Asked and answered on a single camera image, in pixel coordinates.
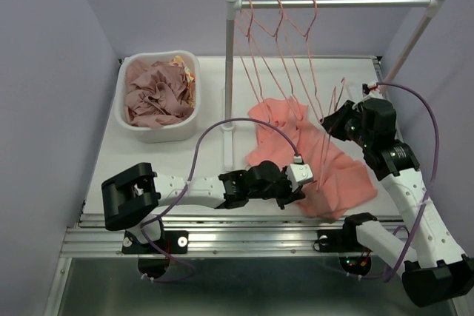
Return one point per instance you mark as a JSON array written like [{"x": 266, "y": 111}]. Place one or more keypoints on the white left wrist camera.
[{"x": 298, "y": 172}]

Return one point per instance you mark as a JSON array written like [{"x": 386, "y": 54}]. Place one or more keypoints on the white clothes rack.
[{"x": 432, "y": 7}]

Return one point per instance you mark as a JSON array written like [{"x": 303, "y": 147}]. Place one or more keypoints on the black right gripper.
[{"x": 335, "y": 121}]

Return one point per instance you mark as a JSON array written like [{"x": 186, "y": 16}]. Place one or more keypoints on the dusty pink ruffled skirt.
[{"x": 156, "y": 95}]

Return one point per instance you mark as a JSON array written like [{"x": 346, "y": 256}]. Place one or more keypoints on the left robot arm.
[{"x": 130, "y": 197}]

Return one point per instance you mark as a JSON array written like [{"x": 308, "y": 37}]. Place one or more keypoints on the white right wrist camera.
[{"x": 371, "y": 90}]

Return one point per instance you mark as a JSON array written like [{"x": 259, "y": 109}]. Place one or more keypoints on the floral orange yellow skirt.
[{"x": 178, "y": 61}]

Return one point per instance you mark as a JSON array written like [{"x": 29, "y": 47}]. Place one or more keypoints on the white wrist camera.
[
  {"x": 298, "y": 172},
  {"x": 371, "y": 90}
]

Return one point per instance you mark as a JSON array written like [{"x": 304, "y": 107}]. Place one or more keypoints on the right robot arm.
[{"x": 432, "y": 266}]

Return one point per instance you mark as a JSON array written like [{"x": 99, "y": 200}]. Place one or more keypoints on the coral pink skirt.
[{"x": 340, "y": 182}]

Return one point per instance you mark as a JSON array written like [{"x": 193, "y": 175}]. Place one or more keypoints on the white plastic basin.
[{"x": 176, "y": 132}]

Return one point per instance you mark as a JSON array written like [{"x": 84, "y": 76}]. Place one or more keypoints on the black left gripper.
[{"x": 289, "y": 196}]

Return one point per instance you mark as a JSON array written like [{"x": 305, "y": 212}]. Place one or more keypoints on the aluminium rail frame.
[{"x": 258, "y": 230}]

